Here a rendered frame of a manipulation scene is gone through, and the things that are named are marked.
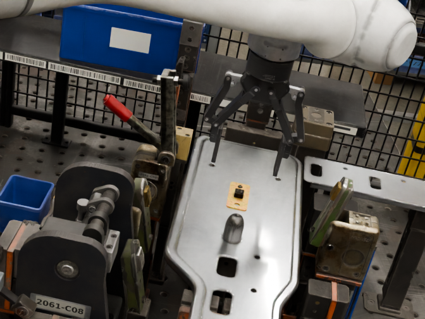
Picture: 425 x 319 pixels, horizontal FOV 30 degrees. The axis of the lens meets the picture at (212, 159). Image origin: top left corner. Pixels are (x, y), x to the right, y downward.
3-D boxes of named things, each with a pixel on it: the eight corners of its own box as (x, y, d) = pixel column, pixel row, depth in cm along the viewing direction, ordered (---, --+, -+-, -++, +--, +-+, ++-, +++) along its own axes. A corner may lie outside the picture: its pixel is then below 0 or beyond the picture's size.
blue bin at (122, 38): (194, 82, 175) (204, 28, 168) (57, 57, 173) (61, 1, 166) (198, 52, 189) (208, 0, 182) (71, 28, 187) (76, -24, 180)
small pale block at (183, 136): (162, 286, 166) (191, 138, 147) (146, 282, 166) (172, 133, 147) (166, 275, 169) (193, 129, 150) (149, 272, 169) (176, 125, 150)
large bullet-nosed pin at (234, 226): (238, 252, 134) (245, 221, 130) (219, 248, 134) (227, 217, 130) (240, 241, 136) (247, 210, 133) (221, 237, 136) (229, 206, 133)
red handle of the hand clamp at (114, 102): (174, 157, 140) (105, 98, 136) (166, 164, 141) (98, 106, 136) (178, 145, 143) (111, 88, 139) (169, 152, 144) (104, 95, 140)
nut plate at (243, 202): (246, 211, 141) (247, 206, 141) (225, 207, 141) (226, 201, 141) (250, 187, 149) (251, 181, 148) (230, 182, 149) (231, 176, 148)
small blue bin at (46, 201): (38, 243, 170) (40, 210, 166) (-7, 233, 170) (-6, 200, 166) (52, 215, 180) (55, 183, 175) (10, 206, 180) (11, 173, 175)
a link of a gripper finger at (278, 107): (266, 81, 135) (274, 79, 135) (288, 136, 140) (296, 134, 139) (265, 92, 132) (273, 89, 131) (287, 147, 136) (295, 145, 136)
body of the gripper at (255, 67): (245, 55, 127) (234, 106, 132) (297, 66, 127) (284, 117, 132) (249, 37, 133) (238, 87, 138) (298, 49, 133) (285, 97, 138)
